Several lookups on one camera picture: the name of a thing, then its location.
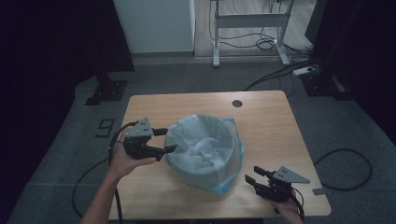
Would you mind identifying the tangle of thin black cables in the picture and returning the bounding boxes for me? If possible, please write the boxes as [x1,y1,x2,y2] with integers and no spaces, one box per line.
[208,0,312,58]

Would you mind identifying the person's right hand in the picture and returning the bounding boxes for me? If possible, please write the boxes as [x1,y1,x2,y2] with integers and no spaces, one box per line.
[269,193,305,220]

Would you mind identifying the white plastic bag blue edge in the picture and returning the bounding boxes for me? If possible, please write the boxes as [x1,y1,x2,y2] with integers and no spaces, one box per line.
[163,113,246,195]

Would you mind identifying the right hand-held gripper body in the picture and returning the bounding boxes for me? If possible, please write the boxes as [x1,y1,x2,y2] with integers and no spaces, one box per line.
[254,166,311,203]

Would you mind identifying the white power strip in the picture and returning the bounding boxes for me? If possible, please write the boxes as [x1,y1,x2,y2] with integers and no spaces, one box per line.
[292,65,316,77]

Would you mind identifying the white metal desk frame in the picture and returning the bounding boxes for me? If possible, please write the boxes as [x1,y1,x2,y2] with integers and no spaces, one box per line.
[209,0,295,68]

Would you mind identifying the white cabinet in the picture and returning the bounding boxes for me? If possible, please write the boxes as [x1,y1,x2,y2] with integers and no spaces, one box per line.
[112,0,196,54]

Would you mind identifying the black looped floor cable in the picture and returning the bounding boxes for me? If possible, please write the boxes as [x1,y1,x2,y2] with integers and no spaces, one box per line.
[313,148,374,191]

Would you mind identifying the thick black floor cables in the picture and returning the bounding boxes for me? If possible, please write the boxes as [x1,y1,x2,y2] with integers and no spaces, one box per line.
[243,57,319,92]

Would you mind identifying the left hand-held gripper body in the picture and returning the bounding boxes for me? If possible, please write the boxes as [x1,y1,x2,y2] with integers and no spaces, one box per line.
[123,117,159,161]

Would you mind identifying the black curtain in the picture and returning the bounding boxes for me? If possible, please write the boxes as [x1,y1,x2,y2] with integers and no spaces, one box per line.
[0,0,135,218]
[304,0,396,148]

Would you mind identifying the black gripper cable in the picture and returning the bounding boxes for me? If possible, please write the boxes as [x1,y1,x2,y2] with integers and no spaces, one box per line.
[72,120,139,224]
[290,186,306,221]

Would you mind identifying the black stand base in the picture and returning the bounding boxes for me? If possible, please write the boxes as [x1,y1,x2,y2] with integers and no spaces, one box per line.
[84,71,129,106]
[300,73,354,101]

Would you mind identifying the person's left hand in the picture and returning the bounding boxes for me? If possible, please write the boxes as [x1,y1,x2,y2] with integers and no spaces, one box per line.
[108,128,157,182]

